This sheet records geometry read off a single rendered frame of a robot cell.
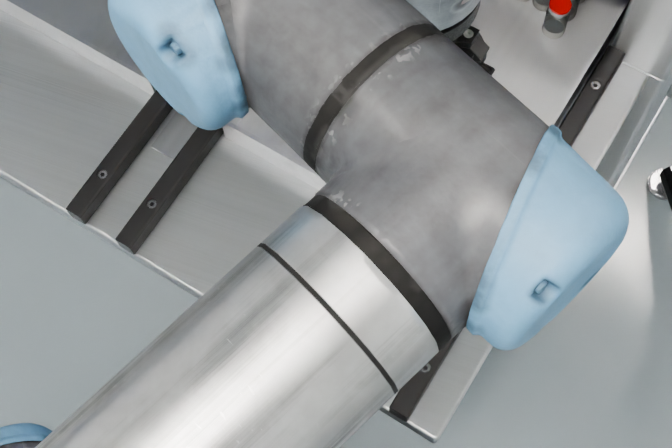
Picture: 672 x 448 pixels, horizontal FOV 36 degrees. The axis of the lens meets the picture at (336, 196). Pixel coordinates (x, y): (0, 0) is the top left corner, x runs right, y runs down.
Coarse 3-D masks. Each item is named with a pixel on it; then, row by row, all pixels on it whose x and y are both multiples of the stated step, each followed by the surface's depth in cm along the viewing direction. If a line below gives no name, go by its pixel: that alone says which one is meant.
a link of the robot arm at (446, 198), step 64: (384, 64) 38; (448, 64) 39; (320, 128) 39; (384, 128) 38; (448, 128) 37; (512, 128) 38; (320, 192) 39; (384, 192) 37; (448, 192) 37; (512, 192) 36; (576, 192) 37; (256, 256) 38; (320, 256) 36; (384, 256) 36; (448, 256) 36; (512, 256) 36; (576, 256) 36; (192, 320) 37; (256, 320) 36; (320, 320) 36; (384, 320) 36; (448, 320) 37; (512, 320) 36; (128, 384) 36; (192, 384) 35; (256, 384) 35; (320, 384) 35; (384, 384) 37
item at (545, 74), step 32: (512, 0) 103; (608, 0) 102; (480, 32) 101; (512, 32) 101; (576, 32) 101; (608, 32) 97; (512, 64) 100; (544, 64) 100; (576, 64) 100; (544, 96) 98; (224, 128) 96; (256, 128) 98; (288, 160) 94
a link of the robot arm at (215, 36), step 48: (144, 0) 40; (192, 0) 40; (240, 0) 40; (288, 0) 40; (336, 0) 40; (384, 0) 40; (144, 48) 42; (192, 48) 40; (240, 48) 41; (288, 48) 39; (336, 48) 39; (192, 96) 41; (240, 96) 42; (288, 96) 40; (288, 144) 42
